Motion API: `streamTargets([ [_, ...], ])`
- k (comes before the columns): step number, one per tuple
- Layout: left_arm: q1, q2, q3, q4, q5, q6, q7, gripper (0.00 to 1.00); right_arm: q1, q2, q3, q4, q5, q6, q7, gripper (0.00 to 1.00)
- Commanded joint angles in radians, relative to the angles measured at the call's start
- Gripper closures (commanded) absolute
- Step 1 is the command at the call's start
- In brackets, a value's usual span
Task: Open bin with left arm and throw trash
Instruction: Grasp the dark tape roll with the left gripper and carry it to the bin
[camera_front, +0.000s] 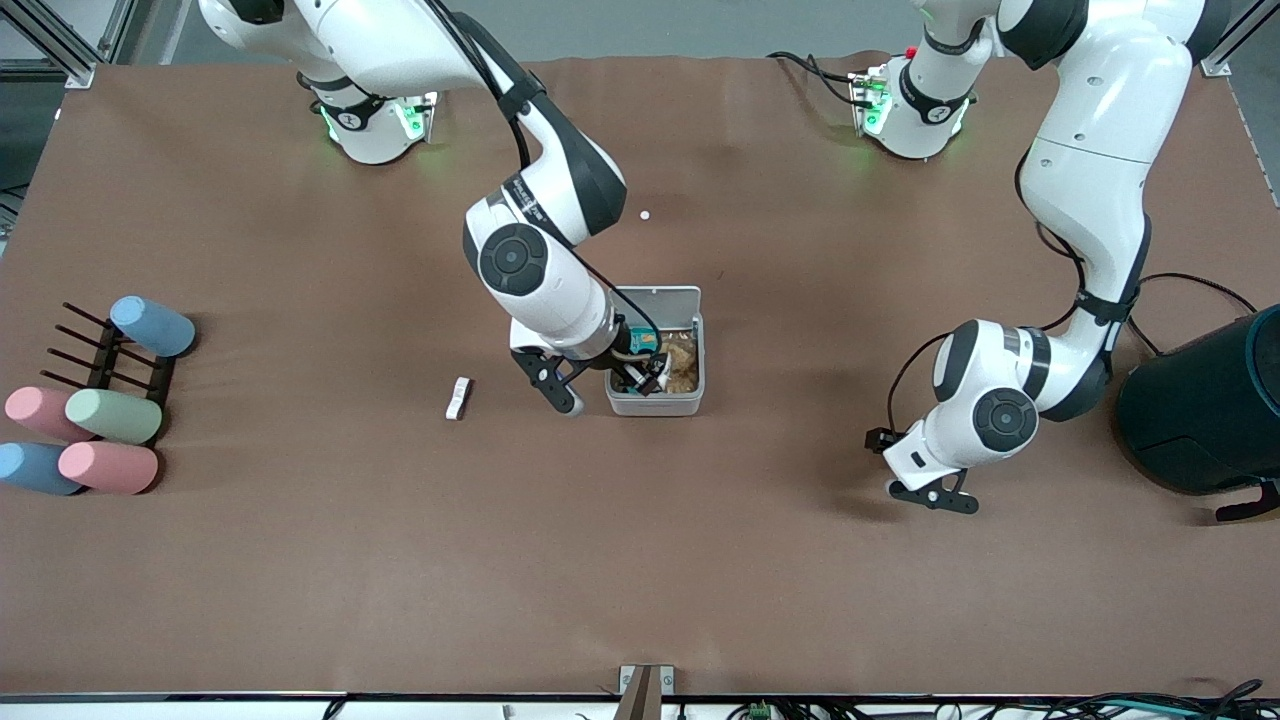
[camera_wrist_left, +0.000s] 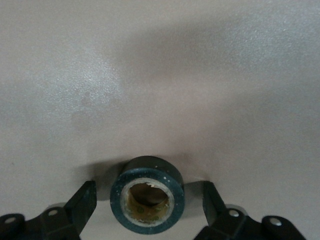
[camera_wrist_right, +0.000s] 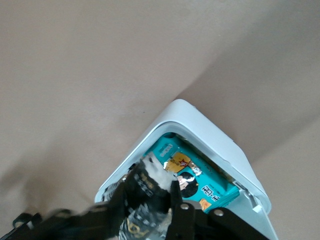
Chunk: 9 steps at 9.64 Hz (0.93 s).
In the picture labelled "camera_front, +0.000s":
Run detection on black peg cup rack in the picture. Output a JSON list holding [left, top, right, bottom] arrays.
[[45, 302, 179, 446]]

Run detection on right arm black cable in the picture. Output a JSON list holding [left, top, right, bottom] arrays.
[[425, 0, 666, 346]]

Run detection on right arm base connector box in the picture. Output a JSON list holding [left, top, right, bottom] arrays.
[[395, 92, 441, 143]]

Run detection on brown crumpled paper trash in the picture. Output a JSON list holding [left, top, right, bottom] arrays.
[[660, 332, 699, 393]]

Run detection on aluminium frame profile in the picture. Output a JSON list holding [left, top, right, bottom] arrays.
[[0, 0, 136, 91], [1200, 0, 1263, 78]]

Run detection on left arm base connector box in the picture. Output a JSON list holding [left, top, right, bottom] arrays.
[[848, 65, 891, 136]]

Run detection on bundle of black cables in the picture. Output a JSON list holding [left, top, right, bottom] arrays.
[[1040, 680, 1280, 720]]

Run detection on pink plastic cup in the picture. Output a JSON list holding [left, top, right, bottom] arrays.
[[58, 441, 159, 495], [4, 386, 96, 443]]

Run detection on black bin foot pedal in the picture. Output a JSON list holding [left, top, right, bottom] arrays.
[[1215, 480, 1280, 523]]

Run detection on small white lidded bin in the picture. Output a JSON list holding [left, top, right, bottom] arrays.
[[605, 286, 706, 417]]

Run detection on black base power cable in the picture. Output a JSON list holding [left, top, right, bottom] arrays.
[[768, 50, 863, 106]]

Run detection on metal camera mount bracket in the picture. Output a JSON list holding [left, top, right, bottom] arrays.
[[618, 665, 676, 720]]

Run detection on green plastic cup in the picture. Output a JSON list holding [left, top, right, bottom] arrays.
[[65, 388, 163, 446]]

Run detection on blue plastic cup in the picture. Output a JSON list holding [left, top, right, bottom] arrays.
[[0, 442, 86, 497], [109, 295, 197, 358]]

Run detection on large dark teal bin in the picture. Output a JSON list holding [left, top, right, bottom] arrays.
[[1117, 305, 1280, 496]]

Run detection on black looped floor cable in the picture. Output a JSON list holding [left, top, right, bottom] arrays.
[[1127, 272, 1258, 356]]

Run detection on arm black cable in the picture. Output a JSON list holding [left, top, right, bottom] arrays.
[[888, 150, 1151, 441], [425, 0, 666, 346]]

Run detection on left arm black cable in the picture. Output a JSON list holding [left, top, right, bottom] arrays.
[[888, 150, 1151, 441]]

